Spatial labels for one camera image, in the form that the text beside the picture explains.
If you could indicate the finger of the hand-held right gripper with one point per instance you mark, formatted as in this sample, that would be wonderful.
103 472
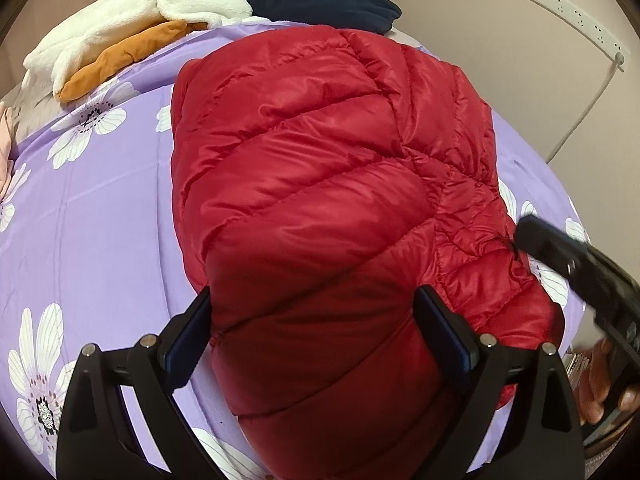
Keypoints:
550 245

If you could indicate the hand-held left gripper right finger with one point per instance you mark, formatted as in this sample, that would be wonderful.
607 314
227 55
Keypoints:
445 335

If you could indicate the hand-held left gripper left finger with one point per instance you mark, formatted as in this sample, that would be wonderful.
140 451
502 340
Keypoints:
187 345

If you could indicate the red puffer jacket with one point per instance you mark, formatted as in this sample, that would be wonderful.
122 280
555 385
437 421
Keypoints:
325 185

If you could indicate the person's right hand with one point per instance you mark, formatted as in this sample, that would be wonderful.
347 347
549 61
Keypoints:
597 385

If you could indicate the purple floral bedsheet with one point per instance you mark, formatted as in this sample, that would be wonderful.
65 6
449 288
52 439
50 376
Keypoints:
100 220

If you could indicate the white power strip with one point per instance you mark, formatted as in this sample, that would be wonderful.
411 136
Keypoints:
580 12

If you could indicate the pink clothing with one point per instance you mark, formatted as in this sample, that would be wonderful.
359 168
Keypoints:
5 150

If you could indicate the orange garment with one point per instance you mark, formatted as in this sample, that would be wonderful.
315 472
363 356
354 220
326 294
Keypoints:
125 55

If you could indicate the navy blue garment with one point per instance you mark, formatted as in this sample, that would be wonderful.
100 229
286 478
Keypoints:
325 2

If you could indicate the white fleece garment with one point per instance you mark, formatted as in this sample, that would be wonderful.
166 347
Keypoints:
125 15

